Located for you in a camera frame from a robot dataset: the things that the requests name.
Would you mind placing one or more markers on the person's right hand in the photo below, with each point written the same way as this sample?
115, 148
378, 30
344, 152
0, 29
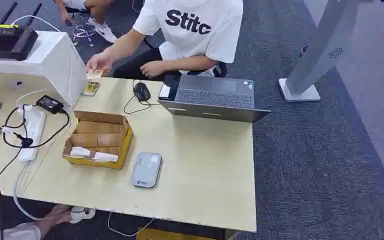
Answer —
98, 61

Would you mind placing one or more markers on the person's left hand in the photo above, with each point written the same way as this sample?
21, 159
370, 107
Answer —
152, 69

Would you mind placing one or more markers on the yellow printed card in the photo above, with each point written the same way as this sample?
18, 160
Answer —
94, 74
90, 89

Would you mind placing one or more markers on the black computer mouse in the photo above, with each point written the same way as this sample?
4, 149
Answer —
142, 91

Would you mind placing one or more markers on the chrome stool base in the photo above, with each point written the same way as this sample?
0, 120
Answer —
84, 31

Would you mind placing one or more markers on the white cabinet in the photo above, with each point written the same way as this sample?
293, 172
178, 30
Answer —
58, 66

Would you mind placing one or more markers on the person with white shoes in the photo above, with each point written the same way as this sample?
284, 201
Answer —
94, 15

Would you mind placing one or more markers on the person in white shirt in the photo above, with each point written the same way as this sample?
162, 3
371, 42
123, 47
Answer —
192, 39

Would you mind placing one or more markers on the black power adapter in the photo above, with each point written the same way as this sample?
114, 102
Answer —
49, 104

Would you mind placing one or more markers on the grey laptop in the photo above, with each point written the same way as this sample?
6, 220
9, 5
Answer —
212, 96

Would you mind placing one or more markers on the wooden card box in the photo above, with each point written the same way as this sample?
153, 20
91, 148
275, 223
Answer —
98, 132

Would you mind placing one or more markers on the black router with antennas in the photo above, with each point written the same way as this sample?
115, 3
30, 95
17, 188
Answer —
8, 41

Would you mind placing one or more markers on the white power strip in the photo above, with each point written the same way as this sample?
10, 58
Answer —
34, 129

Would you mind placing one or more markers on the black plug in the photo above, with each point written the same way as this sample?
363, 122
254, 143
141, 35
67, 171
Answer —
25, 141

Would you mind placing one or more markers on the yellow box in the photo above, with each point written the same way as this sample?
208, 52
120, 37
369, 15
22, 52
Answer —
165, 236

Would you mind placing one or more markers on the person in pale trousers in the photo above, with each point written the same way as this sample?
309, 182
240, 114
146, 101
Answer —
46, 223

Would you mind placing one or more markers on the grey stand with white base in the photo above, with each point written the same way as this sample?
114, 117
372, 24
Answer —
324, 43

